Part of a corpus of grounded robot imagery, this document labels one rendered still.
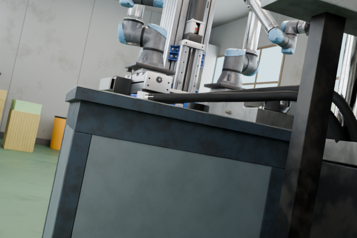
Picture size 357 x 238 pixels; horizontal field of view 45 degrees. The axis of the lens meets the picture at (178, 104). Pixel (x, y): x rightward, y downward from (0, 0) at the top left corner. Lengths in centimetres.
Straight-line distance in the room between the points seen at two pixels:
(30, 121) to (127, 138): 566
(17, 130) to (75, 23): 281
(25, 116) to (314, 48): 605
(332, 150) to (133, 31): 139
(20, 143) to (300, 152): 608
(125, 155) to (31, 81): 734
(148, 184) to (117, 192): 9
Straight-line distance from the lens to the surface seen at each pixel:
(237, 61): 249
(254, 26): 267
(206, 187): 135
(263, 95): 129
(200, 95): 133
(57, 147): 806
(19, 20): 867
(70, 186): 126
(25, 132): 688
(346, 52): 138
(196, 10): 253
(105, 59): 877
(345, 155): 122
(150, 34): 231
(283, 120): 157
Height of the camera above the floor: 72
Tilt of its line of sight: 4 degrees up
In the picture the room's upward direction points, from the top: 11 degrees clockwise
